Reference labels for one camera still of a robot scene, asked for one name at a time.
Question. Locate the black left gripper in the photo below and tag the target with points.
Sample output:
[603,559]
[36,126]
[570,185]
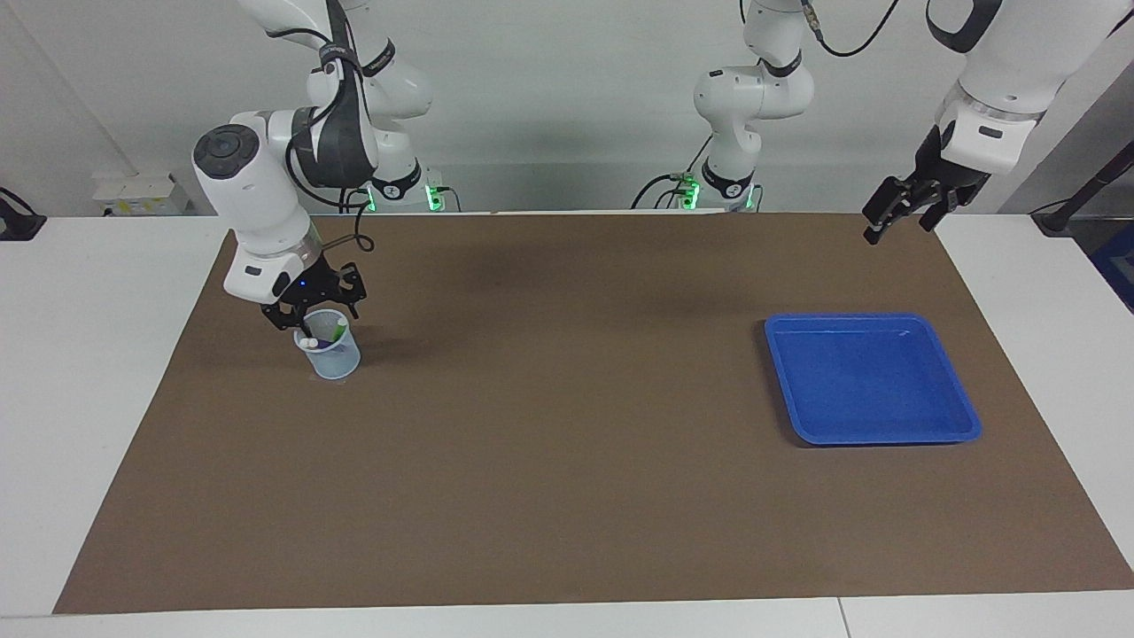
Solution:
[939,173]

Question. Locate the black stand pole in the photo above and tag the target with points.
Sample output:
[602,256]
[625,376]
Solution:
[1054,220]

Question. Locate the translucent plastic cup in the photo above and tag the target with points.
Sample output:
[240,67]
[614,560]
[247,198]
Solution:
[337,363]

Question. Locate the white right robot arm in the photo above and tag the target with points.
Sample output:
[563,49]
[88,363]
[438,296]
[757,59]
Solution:
[257,186]

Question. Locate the brown table mat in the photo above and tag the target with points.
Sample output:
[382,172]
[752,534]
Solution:
[567,443]

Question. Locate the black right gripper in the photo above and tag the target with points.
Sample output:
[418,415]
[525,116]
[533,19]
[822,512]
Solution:
[310,283]

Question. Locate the blue box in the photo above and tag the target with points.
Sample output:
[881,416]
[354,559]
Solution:
[1118,266]

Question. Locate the black table clamp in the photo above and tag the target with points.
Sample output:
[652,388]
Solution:
[18,226]

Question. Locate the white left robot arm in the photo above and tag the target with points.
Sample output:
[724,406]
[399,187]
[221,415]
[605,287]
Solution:
[1001,80]

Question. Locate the blue plastic tray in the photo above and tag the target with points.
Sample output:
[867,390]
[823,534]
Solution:
[868,390]

